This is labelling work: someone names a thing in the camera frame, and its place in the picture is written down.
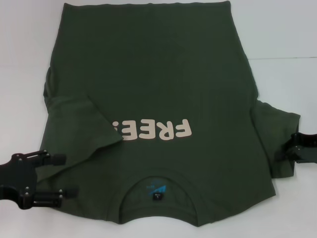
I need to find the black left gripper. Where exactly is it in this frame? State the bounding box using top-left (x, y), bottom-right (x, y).
top-left (0, 149), bottom-right (78, 212)

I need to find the dark green FREE shirt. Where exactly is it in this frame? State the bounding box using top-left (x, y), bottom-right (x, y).
top-left (34, 1), bottom-right (302, 223)

